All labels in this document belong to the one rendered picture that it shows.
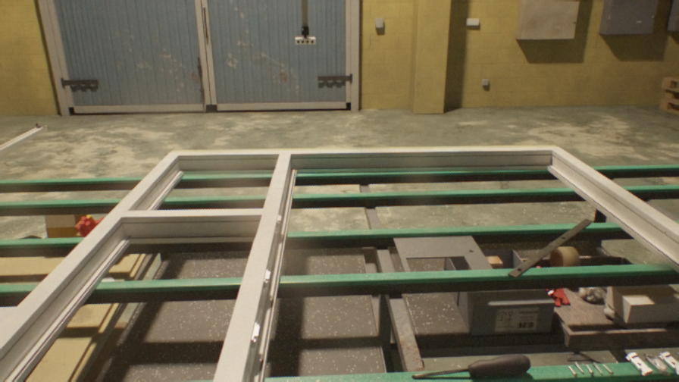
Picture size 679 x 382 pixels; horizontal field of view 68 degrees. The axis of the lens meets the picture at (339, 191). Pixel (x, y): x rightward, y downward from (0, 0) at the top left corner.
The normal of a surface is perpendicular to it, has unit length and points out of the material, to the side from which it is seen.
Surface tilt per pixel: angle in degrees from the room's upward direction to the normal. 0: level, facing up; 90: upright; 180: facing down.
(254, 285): 0
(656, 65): 90
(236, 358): 0
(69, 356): 0
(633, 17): 90
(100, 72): 90
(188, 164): 90
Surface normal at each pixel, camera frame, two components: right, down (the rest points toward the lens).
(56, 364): 0.00, -0.93
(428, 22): 0.05, 0.36
